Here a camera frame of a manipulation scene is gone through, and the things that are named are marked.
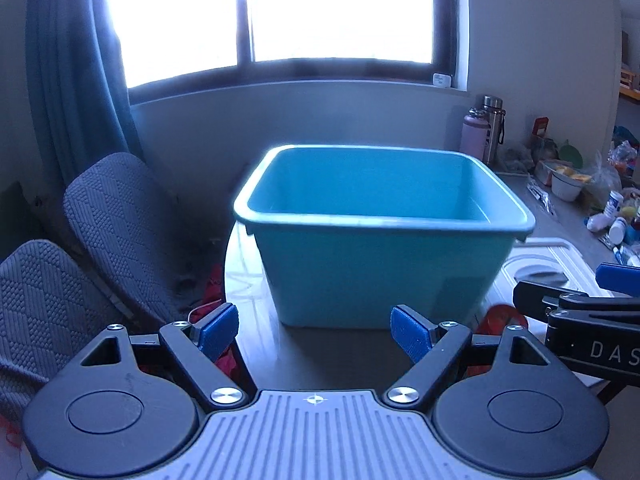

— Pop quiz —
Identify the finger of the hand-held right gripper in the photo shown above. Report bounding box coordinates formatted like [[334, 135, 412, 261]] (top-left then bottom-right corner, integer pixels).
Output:
[[595, 261, 640, 295], [512, 280, 640, 318]]

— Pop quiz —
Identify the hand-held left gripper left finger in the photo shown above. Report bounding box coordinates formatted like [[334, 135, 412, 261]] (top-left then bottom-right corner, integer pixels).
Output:
[[80, 302, 249, 407]]

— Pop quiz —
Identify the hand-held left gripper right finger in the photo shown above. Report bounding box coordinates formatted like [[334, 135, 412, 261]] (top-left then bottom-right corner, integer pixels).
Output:
[[382, 304, 551, 408]]

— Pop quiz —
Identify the white plastic tray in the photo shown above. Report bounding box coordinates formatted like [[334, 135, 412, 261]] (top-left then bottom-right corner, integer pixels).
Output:
[[502, 237, 608, 306]]

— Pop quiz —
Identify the teal plastic bin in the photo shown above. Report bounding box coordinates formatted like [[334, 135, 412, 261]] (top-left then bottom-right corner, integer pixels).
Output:
[[233, 144, 537, 330]]

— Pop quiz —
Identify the grey desktop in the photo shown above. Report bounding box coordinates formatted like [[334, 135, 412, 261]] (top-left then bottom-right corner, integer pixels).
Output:
[[223, 160, 640, 411]]

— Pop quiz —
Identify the red cloth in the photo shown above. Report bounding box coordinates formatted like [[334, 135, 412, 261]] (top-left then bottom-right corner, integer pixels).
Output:
[[187, 264, 248, 381]]

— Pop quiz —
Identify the white bottle blue cap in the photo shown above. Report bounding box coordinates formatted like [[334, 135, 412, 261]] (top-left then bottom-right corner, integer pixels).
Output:
[[607, 216, 629, 245]]

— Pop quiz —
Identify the clear plastic packet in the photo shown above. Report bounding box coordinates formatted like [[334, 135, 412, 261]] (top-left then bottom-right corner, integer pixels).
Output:
[[526, 179, 560, 217]]

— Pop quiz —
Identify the clear plastic bag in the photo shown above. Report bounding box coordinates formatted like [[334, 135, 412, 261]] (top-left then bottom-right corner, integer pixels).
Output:
[[582, 151, 625, 211]]

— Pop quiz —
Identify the white bowl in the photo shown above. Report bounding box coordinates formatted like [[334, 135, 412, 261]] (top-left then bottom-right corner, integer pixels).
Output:
[[549, 167, 587, 202]]

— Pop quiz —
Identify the green plate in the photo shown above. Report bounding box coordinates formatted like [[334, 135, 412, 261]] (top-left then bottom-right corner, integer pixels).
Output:
[[558, 141, 584, 169]]

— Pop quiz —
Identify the grey fabric chair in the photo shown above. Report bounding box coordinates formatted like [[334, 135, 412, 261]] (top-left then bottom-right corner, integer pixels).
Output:
[[0, 239, 133, 423], [63, 152, 188, 323]]

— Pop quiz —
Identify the steel water bottle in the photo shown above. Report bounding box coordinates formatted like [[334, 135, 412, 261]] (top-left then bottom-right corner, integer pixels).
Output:
[[481, 95, 507, 167]]

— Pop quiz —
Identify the pink water bottle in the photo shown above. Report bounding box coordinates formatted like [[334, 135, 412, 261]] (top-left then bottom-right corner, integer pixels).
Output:
[[460, 106, 492, 163]]

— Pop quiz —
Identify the wooden shelf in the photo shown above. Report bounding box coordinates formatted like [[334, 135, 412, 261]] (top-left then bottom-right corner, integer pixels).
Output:
[[619, 66, 640, 102]]

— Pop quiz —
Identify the blue curtain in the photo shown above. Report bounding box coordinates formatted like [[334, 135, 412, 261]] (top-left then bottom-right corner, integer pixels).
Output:
[[25, 0, 146, 186]]

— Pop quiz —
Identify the dark framed window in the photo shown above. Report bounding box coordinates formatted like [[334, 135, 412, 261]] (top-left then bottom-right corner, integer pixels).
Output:
[[97, 0, 468, 106]]

